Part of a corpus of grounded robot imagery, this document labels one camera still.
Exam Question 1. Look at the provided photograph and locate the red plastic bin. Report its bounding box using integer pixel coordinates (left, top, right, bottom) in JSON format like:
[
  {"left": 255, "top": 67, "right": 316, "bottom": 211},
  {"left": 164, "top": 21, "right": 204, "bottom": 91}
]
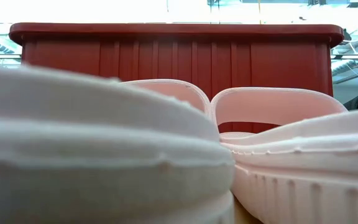
[{"left": 8, "top": 22, "right": 345, "bottom": 134}]

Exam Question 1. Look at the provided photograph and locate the white slide sandal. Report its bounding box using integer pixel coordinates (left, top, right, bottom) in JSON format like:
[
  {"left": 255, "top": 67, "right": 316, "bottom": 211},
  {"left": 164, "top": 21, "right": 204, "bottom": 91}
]
[{"left": 0, "top": 63, "right": 236, "bottom": 224}]

